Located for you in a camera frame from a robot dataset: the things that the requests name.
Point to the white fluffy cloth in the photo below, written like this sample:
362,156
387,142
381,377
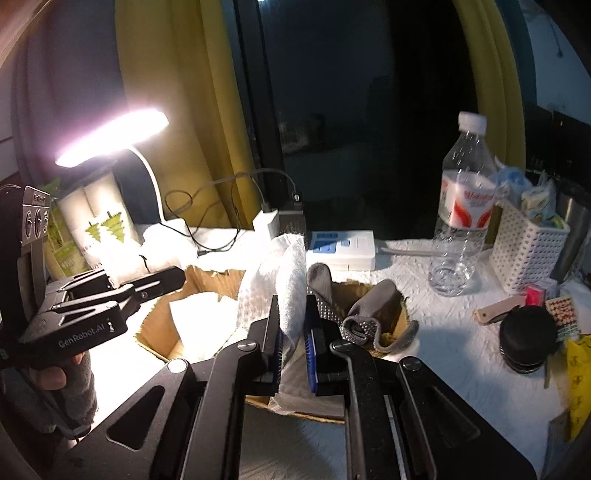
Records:
198,318

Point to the small pink box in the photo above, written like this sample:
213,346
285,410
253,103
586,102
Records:
535,295

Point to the white desk lamp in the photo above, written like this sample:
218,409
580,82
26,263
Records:
120,134

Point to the white power strip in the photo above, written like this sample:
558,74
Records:
341,247

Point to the white charger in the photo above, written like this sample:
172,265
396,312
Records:
266,224

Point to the white textured tablecloth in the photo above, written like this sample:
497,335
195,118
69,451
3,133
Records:
415,392

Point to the red dotted card pack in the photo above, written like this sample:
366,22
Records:
561,316

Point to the narrow yellow curtain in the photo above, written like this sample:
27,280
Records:
494,69

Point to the beige folding tool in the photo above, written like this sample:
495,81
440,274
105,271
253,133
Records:
498,310

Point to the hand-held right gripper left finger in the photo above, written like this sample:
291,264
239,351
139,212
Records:
277,341

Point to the dark blue curtain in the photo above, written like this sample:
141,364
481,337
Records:
60,69

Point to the yellow plastic bag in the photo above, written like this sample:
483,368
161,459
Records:
579,383

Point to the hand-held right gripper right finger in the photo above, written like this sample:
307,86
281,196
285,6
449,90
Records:
313,360

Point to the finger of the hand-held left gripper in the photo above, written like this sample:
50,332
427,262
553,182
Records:
122,297
157,279

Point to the steel thermos cup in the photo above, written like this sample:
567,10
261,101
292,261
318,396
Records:
575,230

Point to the pale blue plastic bag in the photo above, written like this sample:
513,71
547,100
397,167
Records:
510,182

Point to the wide yellow curtain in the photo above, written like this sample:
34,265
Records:
184,92

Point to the cardboard box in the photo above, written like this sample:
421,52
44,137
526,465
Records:
159,323

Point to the yellow green packet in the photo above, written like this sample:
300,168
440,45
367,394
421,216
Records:
542,207

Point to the white paper cup pack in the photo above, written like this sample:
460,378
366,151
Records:
99,217

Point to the black round case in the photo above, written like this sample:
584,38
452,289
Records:
528,337

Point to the grey dotted sock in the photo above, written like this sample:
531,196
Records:
318,281
369,304

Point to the white textured cloth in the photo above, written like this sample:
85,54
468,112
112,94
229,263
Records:
277,277

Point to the person's left hand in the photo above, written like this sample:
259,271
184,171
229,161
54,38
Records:
46,378

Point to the clear water bottle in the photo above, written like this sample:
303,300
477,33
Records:
461,207

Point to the white plastic basket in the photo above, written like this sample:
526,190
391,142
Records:
526,254

